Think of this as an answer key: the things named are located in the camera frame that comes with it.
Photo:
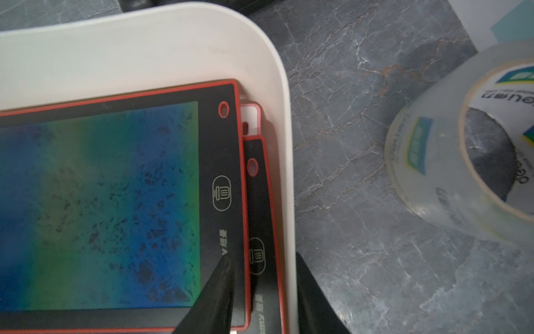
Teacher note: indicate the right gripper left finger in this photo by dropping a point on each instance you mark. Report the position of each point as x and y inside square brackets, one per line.
[212, 312]

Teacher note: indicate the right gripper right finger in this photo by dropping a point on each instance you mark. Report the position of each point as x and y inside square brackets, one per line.
[315, 313]

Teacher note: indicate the red writing tablet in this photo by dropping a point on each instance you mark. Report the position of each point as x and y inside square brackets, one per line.
[115, 211]
[267, 283]

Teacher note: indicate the red writing tablet top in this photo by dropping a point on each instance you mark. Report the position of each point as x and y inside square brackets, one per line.
[115, 211]

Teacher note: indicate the white plastic storage box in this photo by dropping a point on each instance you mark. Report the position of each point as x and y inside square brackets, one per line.
[159, 47]

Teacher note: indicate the pink writing tablet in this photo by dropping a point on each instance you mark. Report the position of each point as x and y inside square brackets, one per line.
[251, 119]

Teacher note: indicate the clear tape roll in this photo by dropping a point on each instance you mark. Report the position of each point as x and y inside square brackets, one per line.
[461, 155]

